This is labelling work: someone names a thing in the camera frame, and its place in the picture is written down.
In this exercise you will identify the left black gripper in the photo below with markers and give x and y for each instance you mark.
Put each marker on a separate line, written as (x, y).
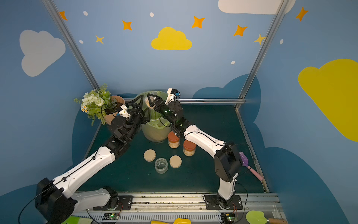
(136, 108)

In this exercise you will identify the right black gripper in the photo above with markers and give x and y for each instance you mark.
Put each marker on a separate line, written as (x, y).
(158, 103)

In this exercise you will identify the beige jar lid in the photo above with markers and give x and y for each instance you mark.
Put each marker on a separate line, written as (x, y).
(149, 155)
(175, 161)

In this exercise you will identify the beige-lid oatmeal jar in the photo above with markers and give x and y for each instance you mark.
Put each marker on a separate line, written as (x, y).
(161, 165)
(150, 102)

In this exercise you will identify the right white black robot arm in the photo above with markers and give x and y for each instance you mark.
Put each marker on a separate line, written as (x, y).
(227, 160)

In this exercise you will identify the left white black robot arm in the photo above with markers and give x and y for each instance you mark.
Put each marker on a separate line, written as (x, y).
(55, 198)

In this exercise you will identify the rear brown-lid oatmeal jar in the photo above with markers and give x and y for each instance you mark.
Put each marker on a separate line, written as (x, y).
(173, 140)

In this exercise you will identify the brown-lid oatmeal jar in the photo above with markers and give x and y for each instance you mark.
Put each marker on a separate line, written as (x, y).
(189, 148)
(173, 140)

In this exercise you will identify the right brown-lid oatmeal jar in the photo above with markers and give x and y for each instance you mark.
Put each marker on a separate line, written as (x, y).
(189, 148)

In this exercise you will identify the green plastic bin liner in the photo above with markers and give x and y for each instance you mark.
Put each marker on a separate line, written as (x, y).
(156, 119)

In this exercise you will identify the mesh waste bin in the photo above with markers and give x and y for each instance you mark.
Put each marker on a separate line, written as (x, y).
(154, 134)

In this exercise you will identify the artificial white flower plant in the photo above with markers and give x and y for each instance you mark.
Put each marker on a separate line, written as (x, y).
(94, 102)

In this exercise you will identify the left controller board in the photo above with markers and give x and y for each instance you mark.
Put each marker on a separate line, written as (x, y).
(111, 217)

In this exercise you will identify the controller board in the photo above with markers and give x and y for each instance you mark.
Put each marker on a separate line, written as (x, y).
(111, 217)
(228, 218)

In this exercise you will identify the right controller board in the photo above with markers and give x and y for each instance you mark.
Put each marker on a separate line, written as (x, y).
(228, 218)

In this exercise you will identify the green tool front left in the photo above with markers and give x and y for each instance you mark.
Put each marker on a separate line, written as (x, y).
(77, 220)

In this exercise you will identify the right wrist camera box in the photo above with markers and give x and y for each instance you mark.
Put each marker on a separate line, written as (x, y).
(173, 94)

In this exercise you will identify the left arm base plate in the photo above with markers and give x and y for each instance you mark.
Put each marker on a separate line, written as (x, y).
(119, 203)

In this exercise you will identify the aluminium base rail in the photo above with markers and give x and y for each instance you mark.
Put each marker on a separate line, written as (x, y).
(167, 207)

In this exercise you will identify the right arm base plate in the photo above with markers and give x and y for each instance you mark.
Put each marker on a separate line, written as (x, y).
(215, 202)

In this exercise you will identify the green spatula wooden handle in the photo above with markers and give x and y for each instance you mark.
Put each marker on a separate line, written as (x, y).
(257, 217)

